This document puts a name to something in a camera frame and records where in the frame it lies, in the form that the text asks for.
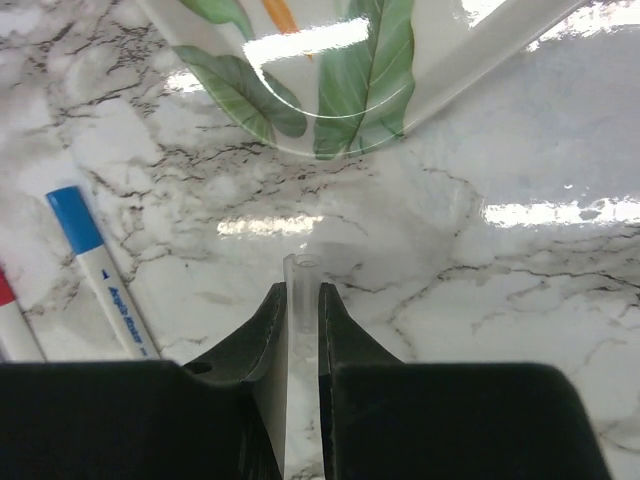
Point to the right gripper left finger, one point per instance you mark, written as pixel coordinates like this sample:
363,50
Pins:
212,418

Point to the white marker pen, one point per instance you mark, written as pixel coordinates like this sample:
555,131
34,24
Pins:
97,264

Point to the white red marker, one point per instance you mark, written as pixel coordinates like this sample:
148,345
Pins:
18,343

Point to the floral serving tray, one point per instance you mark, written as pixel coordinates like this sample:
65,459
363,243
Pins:
326,79

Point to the clear gel pen cap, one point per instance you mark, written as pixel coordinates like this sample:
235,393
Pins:
303,276

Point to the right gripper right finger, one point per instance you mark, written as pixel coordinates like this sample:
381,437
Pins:
382,418

